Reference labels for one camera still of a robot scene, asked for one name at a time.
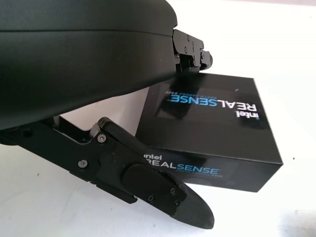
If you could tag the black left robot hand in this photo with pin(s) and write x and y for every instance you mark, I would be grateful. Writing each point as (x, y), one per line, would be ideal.
(74, 61)

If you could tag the black RealSense box lid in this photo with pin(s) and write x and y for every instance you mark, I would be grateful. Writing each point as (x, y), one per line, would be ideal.
(222, 138)

